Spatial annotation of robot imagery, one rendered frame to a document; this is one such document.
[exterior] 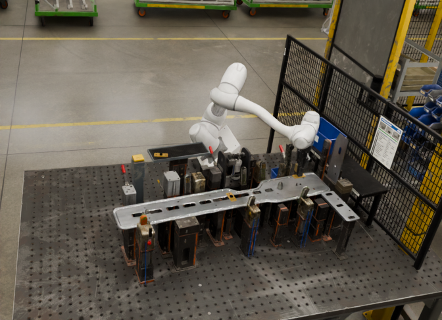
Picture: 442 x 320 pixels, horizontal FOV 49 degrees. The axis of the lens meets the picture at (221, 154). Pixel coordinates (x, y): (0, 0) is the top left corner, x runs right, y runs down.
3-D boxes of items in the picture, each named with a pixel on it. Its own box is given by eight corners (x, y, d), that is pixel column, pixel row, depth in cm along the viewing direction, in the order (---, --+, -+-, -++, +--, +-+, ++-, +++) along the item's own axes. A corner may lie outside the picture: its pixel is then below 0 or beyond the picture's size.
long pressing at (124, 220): (120, 234, 262) (120, 232, 262) (110, 209, 279) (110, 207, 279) (332, 191, 316) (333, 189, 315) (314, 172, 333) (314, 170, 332)
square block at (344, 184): (331, 230, 328) (343, 186, 309) (324, 222, 334) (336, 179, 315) (341, 228, 331) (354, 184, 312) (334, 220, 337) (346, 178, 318)
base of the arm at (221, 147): (199, 154, 381) (195, 150, 377) (221, 136, 377) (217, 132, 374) (205, 168, 366) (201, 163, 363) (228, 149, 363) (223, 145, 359)
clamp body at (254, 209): (243, 259, 297) (251, 214, 278) (235, 245, 306) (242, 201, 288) (257, 255, 300) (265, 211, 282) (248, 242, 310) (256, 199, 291)
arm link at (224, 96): (232, 104, 296) (241, 87, 302) (205, 95, 301) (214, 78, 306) (233, 115, 308) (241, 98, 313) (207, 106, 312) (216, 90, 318)
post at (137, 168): (133, 220, 316) (133, 164, 293) (130, 213, 322) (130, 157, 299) (145, 218, 319) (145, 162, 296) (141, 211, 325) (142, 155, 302)
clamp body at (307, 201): (295, 250, 308) (306, 207, 290) (286, 238, 317) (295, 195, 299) (307, 247, 312) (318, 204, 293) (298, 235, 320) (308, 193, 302)
